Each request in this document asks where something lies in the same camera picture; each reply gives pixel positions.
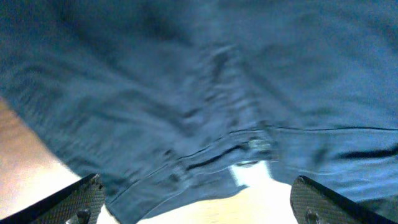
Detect white garment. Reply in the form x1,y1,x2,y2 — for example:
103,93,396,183
229,161,273,187

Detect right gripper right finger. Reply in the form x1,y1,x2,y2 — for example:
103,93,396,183
290,175,397,224

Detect navy blue shorts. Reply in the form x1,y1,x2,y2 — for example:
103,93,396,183
1,0,397,223

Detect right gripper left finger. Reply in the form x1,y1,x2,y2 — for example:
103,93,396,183
1,174,104,224

